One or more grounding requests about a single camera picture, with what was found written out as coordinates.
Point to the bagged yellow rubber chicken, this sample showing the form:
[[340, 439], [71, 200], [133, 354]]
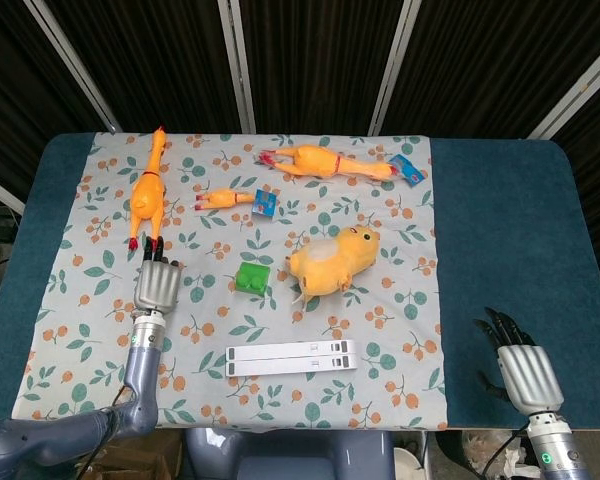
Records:
[[315, 160]]

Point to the large yellow rubber chicken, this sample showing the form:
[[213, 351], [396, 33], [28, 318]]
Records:
[[147, 195]]

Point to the floral tablecloth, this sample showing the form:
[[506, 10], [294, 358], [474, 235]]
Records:
[[280, 230]]

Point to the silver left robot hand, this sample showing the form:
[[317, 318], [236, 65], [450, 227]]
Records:
[[157, 287]]

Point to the green toy brick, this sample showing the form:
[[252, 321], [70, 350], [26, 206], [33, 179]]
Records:
[[252, 280]]

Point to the grey-blue robot torso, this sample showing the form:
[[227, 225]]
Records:
[[280, 460]]

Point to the teal table cover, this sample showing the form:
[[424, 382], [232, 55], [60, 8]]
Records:
[[505, 225]]

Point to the small rubber chicken with tag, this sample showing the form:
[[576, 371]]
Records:
[[222, 198]]

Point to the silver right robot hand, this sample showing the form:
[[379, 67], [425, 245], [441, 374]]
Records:
[[530, 375]]

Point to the white screen frame post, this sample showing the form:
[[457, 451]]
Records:
[[75, 65], [237, 65], [394, 65], [575, 95], [0, 192]]

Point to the yellow plush pig toy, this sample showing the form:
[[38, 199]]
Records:
[[330, 265]]

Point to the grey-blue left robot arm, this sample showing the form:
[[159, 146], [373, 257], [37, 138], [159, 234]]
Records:
[[142, 370]]

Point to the white folding laptop stand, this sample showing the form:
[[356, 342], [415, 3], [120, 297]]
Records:
[[290, 357]]

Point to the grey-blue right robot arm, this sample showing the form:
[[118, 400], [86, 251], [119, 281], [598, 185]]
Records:
[[550, 450]]

